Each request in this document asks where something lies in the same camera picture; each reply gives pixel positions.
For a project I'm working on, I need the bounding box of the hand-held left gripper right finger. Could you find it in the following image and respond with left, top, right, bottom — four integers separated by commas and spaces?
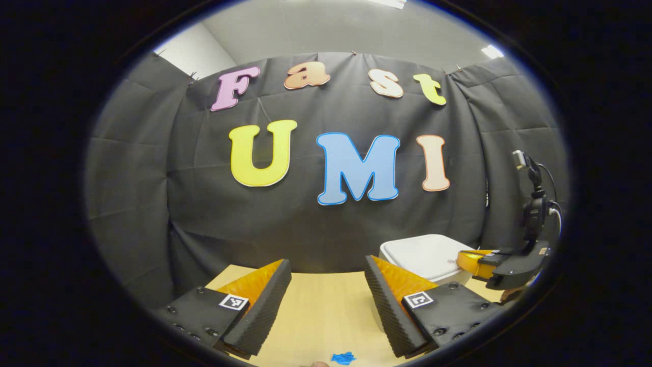
364, 254, 506, 359

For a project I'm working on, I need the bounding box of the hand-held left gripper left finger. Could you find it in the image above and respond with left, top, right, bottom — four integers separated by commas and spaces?
154, 258, 292, 360

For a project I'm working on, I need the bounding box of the white desktop garbage bin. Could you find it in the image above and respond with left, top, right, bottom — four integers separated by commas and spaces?
379, 234, 479, 285

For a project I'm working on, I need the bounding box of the wooden desktop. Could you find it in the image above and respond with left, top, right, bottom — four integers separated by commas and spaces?
204, 264, 510, 367

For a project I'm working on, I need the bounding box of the black backdrop cloth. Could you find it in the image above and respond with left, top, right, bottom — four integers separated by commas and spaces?
84, 50, 570, 309

